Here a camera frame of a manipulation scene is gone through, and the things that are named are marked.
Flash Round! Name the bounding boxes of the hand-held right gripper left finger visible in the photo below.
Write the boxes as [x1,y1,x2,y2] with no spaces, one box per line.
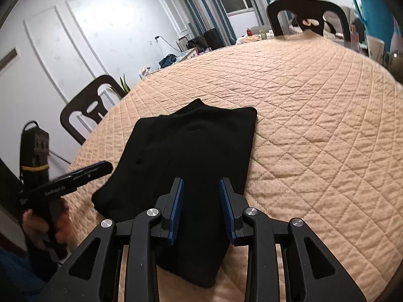
[44,178,185,302]

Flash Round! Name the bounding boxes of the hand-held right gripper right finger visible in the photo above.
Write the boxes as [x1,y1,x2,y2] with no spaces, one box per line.
[219,178,367,302]

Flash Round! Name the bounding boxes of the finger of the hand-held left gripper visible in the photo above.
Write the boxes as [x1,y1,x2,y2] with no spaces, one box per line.
[67,160,113,191]

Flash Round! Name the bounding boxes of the black pants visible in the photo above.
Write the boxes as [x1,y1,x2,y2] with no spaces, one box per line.
[92,98,258,288]

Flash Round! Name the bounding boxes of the person's left forearm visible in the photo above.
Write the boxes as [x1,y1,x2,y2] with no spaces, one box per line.
[0,245,59,302]

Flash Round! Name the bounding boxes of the person's left hand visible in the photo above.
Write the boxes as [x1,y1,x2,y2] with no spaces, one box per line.
[22,199,71,250]

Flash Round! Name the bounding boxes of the dark wooden chair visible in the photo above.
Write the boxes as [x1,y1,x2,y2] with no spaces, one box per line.
[267,0,351,43]
[60,75,127,145]

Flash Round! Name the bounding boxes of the green potted plant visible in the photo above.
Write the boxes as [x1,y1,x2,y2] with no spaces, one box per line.
[119,73,132,95]

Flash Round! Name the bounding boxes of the peach quilted blanket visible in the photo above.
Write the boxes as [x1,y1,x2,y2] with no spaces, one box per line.
[63,33,403,302]

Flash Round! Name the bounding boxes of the blue bag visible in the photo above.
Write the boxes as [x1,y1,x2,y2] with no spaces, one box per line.
[159,54,177,69]

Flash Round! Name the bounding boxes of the black luggage bag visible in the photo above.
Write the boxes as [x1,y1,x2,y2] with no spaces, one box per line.
[187,28,226,53]

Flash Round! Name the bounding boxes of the striped blue grey curtains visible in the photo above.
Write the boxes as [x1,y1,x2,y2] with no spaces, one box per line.
[167,0,306,48]

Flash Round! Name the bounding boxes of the glass jar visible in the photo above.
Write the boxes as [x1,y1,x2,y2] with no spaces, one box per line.
[386,50,403,84]

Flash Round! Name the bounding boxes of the beige armchair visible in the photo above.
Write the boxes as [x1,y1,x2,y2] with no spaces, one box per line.
[324,6,357,36]

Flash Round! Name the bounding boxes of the teal plastic pitcher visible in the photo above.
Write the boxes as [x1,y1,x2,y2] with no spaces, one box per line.
[346,0,399,54]

